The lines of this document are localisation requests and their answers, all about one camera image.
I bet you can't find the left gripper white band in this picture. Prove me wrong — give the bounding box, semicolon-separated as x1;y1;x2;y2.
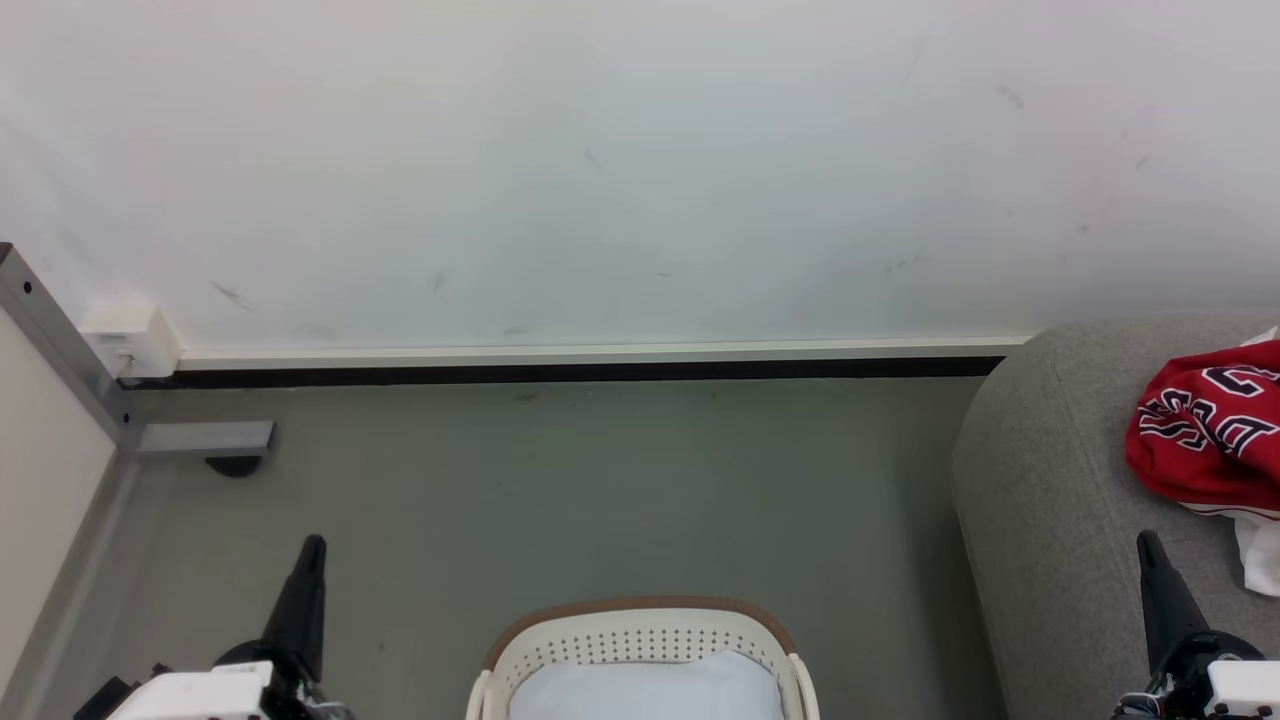
104;534;329;720

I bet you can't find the grey fabric sofa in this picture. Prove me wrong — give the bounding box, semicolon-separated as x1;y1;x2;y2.
951;309;1280;720

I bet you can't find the white laundry basket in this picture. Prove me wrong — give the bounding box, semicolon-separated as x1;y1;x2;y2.
464;596;822;720

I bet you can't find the red basketball jersey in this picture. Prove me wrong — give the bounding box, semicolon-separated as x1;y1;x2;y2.
1124;327;1280;598

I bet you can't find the grey metal partition post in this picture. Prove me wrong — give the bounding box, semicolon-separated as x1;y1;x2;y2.
0;242;277;461

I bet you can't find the light blue clothing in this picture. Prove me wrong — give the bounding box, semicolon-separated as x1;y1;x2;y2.
508;649;787;720

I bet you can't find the black baseboard strip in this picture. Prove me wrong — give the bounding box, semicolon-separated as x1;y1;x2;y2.
118;357;1007;392

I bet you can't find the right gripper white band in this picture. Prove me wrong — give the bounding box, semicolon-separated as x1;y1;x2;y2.
1113;529;1280;720

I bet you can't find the white wall socket box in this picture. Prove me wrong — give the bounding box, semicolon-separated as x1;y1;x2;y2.
79;302;182;380

